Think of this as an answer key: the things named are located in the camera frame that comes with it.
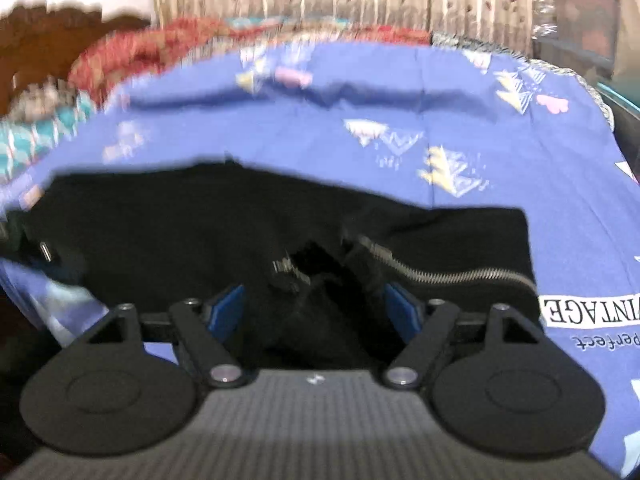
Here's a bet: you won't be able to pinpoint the red floral blanket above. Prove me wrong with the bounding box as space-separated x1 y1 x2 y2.
67 15 433 106

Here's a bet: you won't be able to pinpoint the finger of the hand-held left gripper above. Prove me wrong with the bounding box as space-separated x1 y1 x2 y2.
0 210 66 276

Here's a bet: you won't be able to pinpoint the dark tub with teal rim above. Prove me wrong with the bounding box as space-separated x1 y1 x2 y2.
592 80 640 161

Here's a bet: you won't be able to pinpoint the carved wooden headboard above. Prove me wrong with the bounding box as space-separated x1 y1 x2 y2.
0 2 151 111

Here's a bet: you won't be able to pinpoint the teal patterned cloth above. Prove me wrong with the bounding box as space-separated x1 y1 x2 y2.
0 95 101 186

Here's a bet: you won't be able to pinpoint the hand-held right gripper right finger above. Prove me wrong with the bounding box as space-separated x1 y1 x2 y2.
382 282 546 391

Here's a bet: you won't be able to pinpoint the blue printed bedsheet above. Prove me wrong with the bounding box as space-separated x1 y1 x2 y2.
0 40 640 478

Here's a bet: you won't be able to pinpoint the black pants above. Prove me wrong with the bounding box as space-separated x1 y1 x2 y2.
10 157 541 361

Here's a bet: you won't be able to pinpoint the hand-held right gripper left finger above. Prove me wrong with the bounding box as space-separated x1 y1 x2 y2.
87 282 251 388

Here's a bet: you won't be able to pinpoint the clear container with teal lid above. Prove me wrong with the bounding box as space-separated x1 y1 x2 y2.
552 0 621 61

